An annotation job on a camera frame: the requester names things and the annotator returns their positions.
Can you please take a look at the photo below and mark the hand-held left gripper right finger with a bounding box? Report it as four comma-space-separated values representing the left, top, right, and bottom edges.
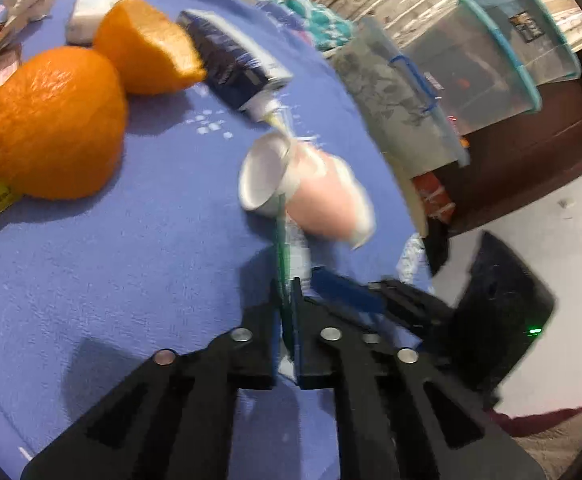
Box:
291, 277, 547, 480

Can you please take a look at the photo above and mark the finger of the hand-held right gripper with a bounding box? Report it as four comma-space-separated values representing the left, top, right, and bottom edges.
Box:
371, 280, 457, 356
306, 267, 422, 351

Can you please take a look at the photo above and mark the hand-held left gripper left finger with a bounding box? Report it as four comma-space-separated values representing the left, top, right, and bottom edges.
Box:
21, 280, 284, 480

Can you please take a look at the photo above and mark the pink plastic cup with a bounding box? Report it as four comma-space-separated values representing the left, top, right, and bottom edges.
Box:
238, 132, 377, 251

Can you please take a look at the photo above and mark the dark blue carton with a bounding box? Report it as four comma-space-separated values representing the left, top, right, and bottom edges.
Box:
176, 9, 294, 123

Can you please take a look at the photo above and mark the white tissue pack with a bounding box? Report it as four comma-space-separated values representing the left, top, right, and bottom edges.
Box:
66, 0, 132, 45

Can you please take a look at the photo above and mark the dark red cloth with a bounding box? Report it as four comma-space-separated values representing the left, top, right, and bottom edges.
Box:
486, 402, 582, 438

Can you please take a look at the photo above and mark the red printed box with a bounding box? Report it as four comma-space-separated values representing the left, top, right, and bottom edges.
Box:
411, 172, 457, 221

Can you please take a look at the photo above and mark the dark wooden cabinet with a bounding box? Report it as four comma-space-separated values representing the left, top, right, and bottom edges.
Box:
431, 35, 582, 233

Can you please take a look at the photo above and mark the clear bin with blue latch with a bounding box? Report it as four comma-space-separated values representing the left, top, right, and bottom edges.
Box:
331, 17, 472, 181

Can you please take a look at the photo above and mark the clear bin with teal lid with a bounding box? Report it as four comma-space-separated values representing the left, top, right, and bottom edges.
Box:
403, 0, 542, 136
471, 0, 582, 86

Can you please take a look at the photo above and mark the teal patterned quilt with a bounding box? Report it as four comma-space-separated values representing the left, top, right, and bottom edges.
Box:
171, 0, 357, 51

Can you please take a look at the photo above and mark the whole orange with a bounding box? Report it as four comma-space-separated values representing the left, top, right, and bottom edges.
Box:
0, 46, 129, 201

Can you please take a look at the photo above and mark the small orange peel half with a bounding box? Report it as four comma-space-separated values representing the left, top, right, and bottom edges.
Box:
93, 0, 207, 96

